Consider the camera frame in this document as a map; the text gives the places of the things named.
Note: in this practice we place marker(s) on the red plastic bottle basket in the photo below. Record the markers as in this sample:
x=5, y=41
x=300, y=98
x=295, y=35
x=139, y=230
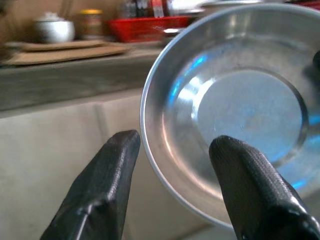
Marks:
x=145, y=28

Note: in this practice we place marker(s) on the large flat cardboard sheet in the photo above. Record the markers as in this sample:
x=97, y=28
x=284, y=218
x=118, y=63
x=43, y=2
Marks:
x=62, y=57

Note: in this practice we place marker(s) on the white ceramic lidded pot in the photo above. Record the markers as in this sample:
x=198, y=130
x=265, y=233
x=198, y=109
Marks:
x=53, y=30

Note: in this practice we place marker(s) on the small flat cardboard sheet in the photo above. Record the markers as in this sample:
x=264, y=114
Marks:
x=62, y=46

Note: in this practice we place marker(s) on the yellow lidded glass jar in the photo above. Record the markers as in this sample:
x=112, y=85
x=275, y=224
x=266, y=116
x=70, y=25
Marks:
x=91, y=25

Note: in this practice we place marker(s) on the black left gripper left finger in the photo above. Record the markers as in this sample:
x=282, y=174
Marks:
x=100, y=190

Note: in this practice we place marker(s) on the tall dark sauce bottle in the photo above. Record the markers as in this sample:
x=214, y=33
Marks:
x=141, y=7

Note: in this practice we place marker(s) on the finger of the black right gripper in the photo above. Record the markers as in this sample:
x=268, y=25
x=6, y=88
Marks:
x=315, y=72

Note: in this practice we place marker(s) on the wide steel dish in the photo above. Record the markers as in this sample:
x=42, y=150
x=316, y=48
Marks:
x=250, y=100

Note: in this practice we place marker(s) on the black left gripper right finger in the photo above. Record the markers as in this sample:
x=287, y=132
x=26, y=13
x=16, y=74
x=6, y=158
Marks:
x=255, y=190

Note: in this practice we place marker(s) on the red labelled sauce bottle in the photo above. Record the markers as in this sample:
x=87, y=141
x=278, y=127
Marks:
x=157, y=7

